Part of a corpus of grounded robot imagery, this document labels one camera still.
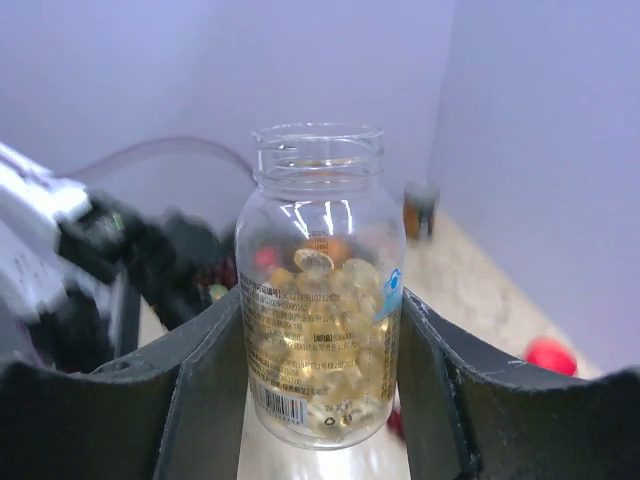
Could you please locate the tin can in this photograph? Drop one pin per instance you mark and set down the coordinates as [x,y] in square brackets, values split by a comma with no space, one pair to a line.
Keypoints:
[419,210]

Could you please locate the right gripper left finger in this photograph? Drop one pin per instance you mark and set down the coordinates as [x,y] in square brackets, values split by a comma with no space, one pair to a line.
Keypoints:
[173,409]

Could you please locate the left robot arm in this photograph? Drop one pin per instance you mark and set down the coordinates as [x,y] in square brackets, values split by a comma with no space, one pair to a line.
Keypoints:
[77,265]

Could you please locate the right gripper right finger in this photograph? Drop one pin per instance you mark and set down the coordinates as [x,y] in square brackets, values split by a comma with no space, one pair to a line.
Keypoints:
[472,411]

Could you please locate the red apple on table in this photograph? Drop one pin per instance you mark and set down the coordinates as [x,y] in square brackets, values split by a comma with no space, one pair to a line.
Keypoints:
[549,354]

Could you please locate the clear pill bottle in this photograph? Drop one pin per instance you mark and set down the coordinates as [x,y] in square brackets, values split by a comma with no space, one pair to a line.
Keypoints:
[319,252]

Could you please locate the red grape bunch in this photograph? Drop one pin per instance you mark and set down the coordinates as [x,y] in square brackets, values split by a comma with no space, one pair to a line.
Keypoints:
[395,424]

